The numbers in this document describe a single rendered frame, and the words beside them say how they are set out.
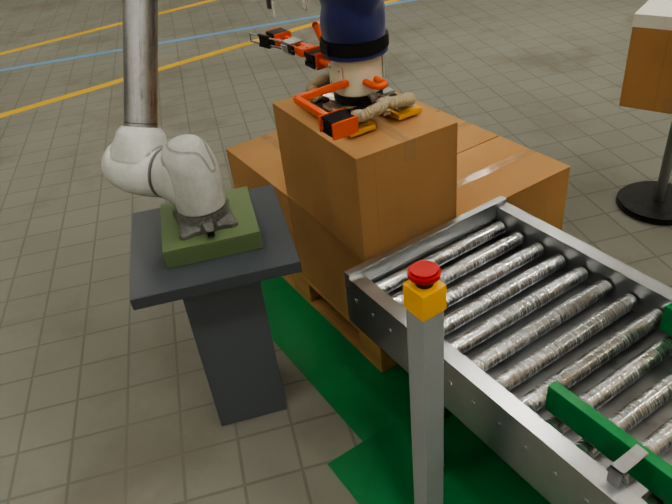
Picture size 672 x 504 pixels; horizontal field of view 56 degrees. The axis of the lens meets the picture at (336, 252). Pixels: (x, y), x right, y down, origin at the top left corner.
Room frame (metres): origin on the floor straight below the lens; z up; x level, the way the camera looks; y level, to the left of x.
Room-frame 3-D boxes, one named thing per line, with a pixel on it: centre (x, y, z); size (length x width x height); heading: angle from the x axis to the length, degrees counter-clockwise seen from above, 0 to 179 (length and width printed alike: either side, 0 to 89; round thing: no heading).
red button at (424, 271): (1.04, -0.18, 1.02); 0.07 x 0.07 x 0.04
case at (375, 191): (2.11, -0.14, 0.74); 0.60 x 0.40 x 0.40; 26
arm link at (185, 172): (1.73, 0.41, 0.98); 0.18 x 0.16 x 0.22; 64
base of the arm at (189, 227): (1.70, 0.39, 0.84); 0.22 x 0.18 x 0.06; 16
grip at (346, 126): (1.71, -0.05, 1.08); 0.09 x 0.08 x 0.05; 118
